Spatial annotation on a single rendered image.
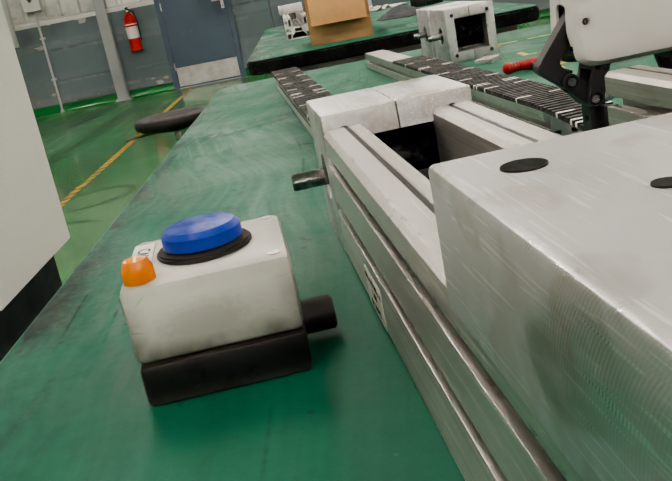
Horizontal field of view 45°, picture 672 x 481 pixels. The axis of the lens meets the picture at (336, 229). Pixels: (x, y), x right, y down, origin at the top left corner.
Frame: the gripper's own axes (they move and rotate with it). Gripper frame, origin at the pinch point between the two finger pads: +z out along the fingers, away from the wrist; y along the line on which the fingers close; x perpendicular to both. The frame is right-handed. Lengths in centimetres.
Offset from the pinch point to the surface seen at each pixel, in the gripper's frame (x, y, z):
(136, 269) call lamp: 21.9, 34.9, -3.7
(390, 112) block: 6.2, 19.5, -5.7
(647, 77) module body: 11.3, 4.7, -5.4
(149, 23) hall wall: -1103, 127, -10
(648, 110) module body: 9.6, 3.9, -3.0
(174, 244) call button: 19.8, 33.2, -3.9
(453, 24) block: -87, -11, -3
